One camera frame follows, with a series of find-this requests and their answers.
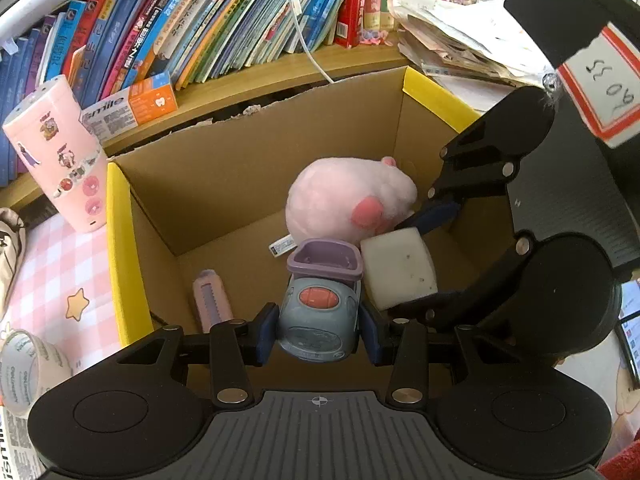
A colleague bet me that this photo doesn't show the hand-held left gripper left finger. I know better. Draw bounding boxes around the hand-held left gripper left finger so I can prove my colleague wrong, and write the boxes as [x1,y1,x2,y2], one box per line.
[116,304,279,408]

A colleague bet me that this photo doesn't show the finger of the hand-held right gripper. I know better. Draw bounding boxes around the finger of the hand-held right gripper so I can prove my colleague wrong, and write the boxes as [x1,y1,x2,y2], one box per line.
[387,232,538,333]
[412,87,557,235]

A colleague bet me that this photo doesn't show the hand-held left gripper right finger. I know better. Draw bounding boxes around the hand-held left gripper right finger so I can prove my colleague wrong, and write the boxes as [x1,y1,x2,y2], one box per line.
[361,305,531,407]

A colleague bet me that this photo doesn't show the grey blue toy car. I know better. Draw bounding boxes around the grey blue toy car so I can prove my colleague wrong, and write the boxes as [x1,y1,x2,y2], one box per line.
[277,239,363,363]

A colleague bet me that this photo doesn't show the white sponge block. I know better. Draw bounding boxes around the white sponge block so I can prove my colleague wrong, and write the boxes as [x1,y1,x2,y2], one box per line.
[360,227,439,311]

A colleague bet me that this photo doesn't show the pink utility knife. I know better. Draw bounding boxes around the pink utility knife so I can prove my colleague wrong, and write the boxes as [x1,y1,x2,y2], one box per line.
[193,269,235,333]

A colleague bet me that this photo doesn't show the pink plush pig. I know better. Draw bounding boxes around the pink plush pig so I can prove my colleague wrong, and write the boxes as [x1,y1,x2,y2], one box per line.
[269,156,418,259]

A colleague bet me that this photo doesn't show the yellow cardboard box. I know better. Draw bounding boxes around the yellow cardboard box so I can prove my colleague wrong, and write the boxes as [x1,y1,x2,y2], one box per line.
[105,66,516,361]

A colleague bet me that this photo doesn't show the pink stickered cylinder container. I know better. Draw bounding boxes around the pink stickered cylinder container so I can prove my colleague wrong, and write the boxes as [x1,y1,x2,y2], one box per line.
[2,74,108,234]

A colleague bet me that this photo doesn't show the black smartphone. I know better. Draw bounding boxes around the black smartphone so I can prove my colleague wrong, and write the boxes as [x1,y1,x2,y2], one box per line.
[616,280,640,393]

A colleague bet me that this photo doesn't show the stack of papers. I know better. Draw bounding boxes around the stack of papers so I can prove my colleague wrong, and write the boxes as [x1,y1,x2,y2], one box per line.
[387,0,556,113]

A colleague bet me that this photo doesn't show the bookshelf with wooden boards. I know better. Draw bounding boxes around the bookshelf with wooden boards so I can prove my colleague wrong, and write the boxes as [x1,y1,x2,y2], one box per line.
[0,0,416,211]

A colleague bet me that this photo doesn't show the pink checked table mat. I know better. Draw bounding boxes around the pink checked table mat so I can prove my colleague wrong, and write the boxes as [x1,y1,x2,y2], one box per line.
[0,215,640,468]

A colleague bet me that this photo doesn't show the red cloth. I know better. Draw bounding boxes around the red cloth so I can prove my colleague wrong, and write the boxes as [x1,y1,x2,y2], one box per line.
[597,435,640,480]

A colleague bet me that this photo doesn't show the grey tape roll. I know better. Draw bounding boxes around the grey tape roll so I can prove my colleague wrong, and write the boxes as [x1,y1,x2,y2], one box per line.
[0,329,74,408]

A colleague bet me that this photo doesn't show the small orange toothpaste box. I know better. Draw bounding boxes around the small orange toothpaste box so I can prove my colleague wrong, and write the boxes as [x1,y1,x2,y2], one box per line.
[81,72,179,145]

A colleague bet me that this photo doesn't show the row of colourful books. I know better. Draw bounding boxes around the row of colourful books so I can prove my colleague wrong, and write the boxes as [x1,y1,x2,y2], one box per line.
[0,0,396,188]

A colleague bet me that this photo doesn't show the white cable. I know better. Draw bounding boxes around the white cable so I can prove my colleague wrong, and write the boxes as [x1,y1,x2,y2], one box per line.
[286,0,337,85]

